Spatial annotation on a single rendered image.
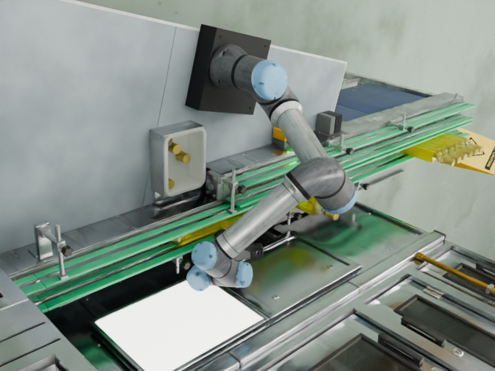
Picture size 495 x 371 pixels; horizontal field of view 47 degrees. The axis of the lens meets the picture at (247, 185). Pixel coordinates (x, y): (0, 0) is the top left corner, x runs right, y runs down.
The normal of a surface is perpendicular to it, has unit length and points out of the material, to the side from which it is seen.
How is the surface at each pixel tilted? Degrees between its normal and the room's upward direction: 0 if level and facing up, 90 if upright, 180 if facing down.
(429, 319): 90
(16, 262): 90
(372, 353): 90
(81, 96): 0
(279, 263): 90
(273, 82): 5
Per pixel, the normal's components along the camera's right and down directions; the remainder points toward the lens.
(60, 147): 0.69, 0.33
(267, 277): 0.06, -0.91
